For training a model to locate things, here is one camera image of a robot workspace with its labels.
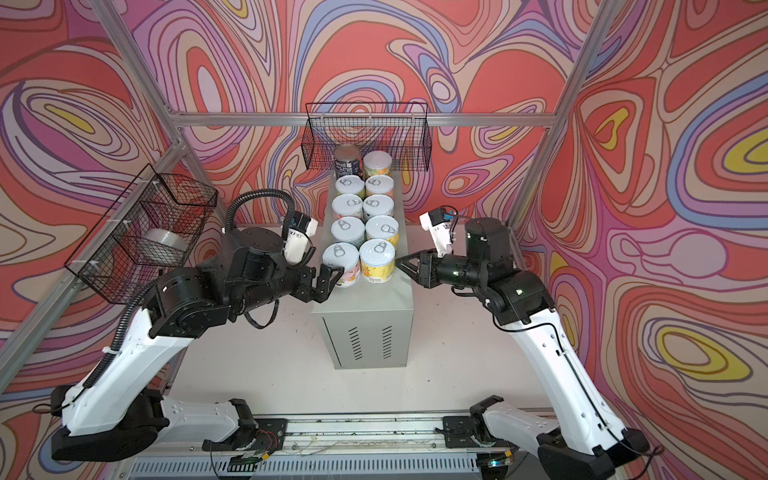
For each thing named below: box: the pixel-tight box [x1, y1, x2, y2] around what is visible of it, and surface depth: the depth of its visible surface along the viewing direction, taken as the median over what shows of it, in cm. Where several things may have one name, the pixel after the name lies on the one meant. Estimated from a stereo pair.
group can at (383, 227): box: [365, 215, 400, 246], surface depth 66 cm
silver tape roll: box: [142, 228, 188, 253], surface depth 75 cm
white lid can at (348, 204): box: [332, 193, 364, 218], surface depth 71 cm
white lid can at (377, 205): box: [362, 194, 395, 223], surface depth 71 cm
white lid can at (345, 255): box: [322, 241, 361, 288], surface depth 61 cm
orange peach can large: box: [363, 150, 393, 177], surface depth 78 cm
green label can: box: [335, 174, 365, 196], surface depth 75 cm
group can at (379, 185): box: [365, 174, 395, 197], surface depth 75 cm
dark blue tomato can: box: [334, 144, 361, 180], surface depth 77 cm
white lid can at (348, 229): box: [330, 216, 365, 248], surface depth 65 cm
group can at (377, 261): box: [359, 239, 396, 284], surface depth 62 cm
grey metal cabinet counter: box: [312, 173, 415, 369], surface depth 66 cm
